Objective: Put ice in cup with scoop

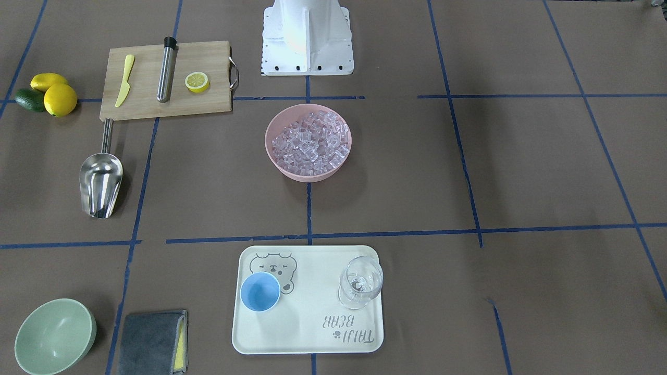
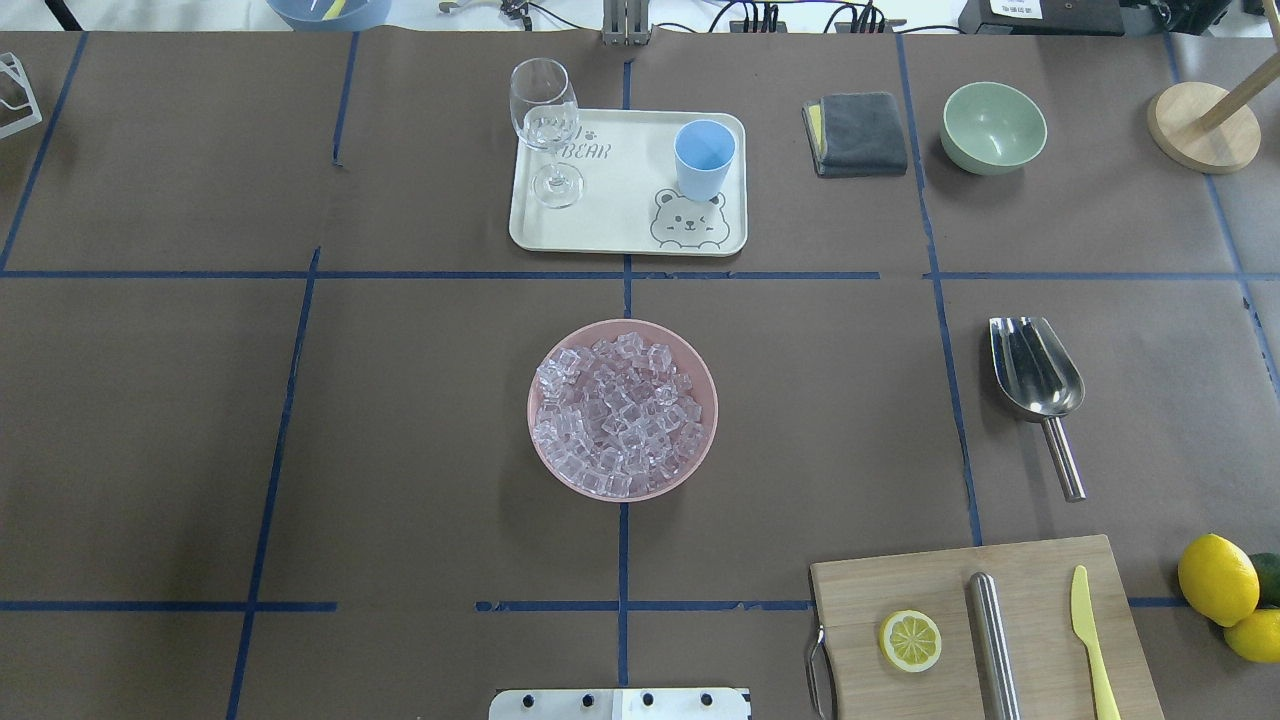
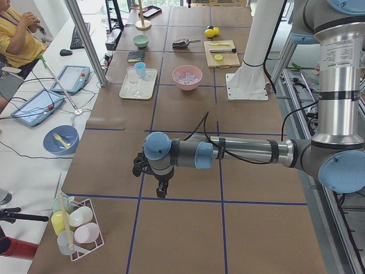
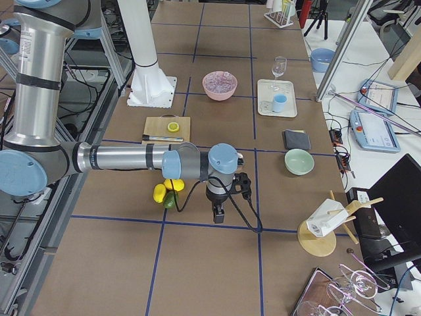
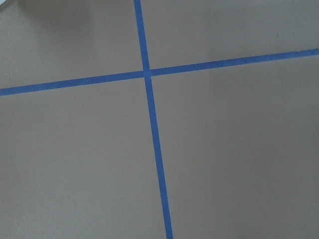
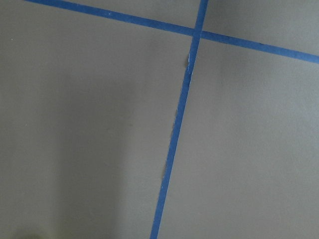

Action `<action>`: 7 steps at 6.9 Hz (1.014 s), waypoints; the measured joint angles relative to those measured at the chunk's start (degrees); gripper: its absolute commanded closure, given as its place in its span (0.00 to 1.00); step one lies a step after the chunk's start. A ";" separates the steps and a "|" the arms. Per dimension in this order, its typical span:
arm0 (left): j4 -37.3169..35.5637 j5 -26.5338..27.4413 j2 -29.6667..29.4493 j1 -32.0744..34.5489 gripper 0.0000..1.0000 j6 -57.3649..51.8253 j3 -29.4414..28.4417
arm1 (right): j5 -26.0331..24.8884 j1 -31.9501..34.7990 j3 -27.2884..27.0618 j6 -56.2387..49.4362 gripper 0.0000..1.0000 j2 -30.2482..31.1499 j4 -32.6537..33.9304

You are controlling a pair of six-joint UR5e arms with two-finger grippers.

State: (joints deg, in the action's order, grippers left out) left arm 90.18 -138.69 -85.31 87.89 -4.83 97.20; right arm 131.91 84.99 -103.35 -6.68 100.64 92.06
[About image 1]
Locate pink bowl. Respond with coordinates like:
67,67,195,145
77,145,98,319
265,104,353,183

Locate stainless steel ice scoop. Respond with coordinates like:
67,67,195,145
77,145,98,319
79,118,123,219

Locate blue plastic cup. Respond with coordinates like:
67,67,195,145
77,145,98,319
240,271,281,313

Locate clear wine glass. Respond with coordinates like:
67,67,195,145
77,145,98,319
338,256,384,310

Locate cream bear tray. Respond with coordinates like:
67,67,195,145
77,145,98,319
231,245,384,355

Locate lemon half slice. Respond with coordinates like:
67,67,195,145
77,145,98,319
185,71,210,93

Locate wooden cutting board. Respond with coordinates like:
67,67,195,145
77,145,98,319
100,41,240,122

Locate steel cylinder black cap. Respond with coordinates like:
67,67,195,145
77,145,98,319
156,36,177,104

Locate grey folded cloth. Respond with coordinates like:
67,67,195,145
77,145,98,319
117,309,188,374

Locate yellow plastic knife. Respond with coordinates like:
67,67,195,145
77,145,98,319
115,54,135,108

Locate round yellow lemon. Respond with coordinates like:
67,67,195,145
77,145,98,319
44,83,78,117

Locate oval yellow lemon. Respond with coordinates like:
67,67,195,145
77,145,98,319
30,72,69,93

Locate green avocado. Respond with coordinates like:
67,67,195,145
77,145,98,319
14,88,46,113

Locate green bowl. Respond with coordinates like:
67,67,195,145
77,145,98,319
14,298,97,374

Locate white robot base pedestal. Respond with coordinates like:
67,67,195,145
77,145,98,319
261,1,355,77

